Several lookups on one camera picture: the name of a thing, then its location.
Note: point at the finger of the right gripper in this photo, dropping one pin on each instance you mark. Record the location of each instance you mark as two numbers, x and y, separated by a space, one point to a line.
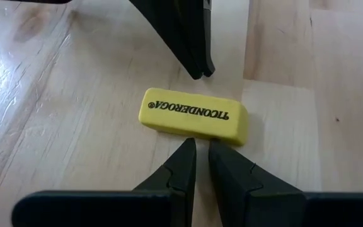
197 31
162 25

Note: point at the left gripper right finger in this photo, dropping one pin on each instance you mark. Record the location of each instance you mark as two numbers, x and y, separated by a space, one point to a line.
235 183

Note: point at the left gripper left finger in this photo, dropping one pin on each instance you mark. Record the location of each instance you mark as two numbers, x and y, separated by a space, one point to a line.
181 176

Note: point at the yellow eraser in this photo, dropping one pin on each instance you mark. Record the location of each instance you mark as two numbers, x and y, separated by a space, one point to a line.
194 126

